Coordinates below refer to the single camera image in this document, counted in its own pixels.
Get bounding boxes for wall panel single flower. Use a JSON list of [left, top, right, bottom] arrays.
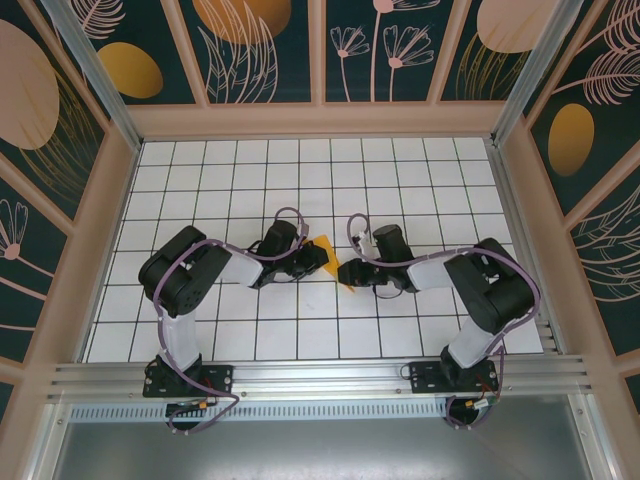
[[0, 162, 76, 366]]

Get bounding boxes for wall panel pink leaf outlines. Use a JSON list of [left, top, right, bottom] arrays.
[[563, 167, 640, 361]]

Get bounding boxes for wall panel orange circle leaves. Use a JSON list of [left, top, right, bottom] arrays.
[[177, 0, 321, 106]]

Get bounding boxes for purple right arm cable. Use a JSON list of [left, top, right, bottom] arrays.
[[346, 213, 544, 431]]

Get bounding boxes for orange cloth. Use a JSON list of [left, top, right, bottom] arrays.
[[312, 233, 359, 295]]

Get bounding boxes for wall panel pink flowers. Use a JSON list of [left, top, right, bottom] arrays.
[[322, 0, 446, 106]]

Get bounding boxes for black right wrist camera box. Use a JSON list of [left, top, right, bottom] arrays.
[[337, 257, 369, 287]]

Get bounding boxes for aluminium frame post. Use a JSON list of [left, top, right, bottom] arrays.
[[42, 0, 144, 153], [489, 0, 584, 146]]

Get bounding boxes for wall panel pink oval grass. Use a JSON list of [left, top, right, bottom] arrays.
[[438, 0, 556, 104]]

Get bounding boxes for wall panel huge pink oval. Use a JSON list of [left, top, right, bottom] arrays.
[[0, 0, 112, 226]]

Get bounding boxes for grey metal sheet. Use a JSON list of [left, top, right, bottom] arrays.
[[49, 419, 601, 480]]

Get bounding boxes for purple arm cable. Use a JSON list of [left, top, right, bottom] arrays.
[[346, 213, 544, 431], [152, 206, 311, 435]]

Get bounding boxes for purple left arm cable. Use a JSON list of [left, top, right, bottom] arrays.
[[152, 206, 311, 435]]

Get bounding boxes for wall panel orange oval fern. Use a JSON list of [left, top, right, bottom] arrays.
[[522, 0, 640, 219]]

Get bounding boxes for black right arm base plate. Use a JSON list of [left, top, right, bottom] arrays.
[[407, 359, 501, 396]]

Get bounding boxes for aluminium side rail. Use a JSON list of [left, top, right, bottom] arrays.
[[487, 137, 569, 356]]

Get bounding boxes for wall panel small orange oval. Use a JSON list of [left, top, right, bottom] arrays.
[[87, 0, 209, 106]]

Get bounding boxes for long aluminium mounting rail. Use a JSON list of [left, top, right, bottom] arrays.
[[47, 353, 594, 401]]

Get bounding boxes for slotted grey cable duct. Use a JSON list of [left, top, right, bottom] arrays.
[[67, 402, 454, 424]]

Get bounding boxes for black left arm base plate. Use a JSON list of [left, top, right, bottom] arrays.
[[143, 363, 236, 399]]

